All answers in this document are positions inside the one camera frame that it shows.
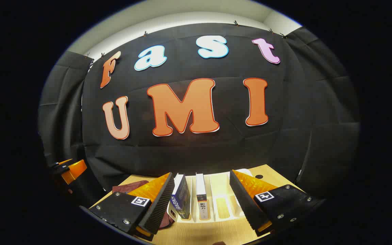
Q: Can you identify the grey portrait cover book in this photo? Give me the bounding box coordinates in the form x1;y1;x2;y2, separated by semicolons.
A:
196;174;209;221

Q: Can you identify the black backdrop cloth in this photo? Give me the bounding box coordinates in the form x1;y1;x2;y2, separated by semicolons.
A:
38;23;361;205

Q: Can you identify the blue cover book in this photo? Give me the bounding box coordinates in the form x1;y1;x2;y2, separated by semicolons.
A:
170;174;191;219

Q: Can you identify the white bookshelf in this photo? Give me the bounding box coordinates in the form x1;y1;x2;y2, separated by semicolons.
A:
166;168;254;223

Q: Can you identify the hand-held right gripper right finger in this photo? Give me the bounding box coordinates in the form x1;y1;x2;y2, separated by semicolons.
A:
229;169;326;237

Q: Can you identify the maroon schoolbag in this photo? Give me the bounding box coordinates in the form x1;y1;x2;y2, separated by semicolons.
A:
112;180;175;229

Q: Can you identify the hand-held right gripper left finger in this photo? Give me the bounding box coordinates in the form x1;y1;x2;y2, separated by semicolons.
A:
89;172;175;241

